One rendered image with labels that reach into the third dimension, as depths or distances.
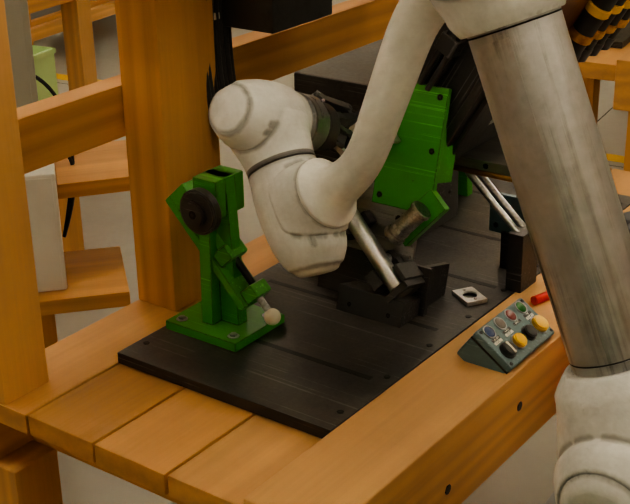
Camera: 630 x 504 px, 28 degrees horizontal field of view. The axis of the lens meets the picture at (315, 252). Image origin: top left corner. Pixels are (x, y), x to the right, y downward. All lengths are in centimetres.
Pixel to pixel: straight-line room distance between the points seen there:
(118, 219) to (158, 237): 285
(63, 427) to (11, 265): 25
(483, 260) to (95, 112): 76
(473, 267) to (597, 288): 100
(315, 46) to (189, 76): 49
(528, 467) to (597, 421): 205
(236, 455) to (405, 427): 24
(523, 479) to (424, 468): 158
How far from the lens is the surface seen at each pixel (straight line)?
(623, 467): 132
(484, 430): 191
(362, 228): 210
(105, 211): 510
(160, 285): 220
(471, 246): 239
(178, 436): 184
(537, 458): 343
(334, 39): 258
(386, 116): 161
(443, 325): 209
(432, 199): 207
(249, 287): 200
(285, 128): 174
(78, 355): 209
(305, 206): 168
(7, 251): 189
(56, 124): 203
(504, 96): 130
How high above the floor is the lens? 184
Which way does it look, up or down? 24 degrees down
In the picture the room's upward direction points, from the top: 1 degrees counter-clockwise
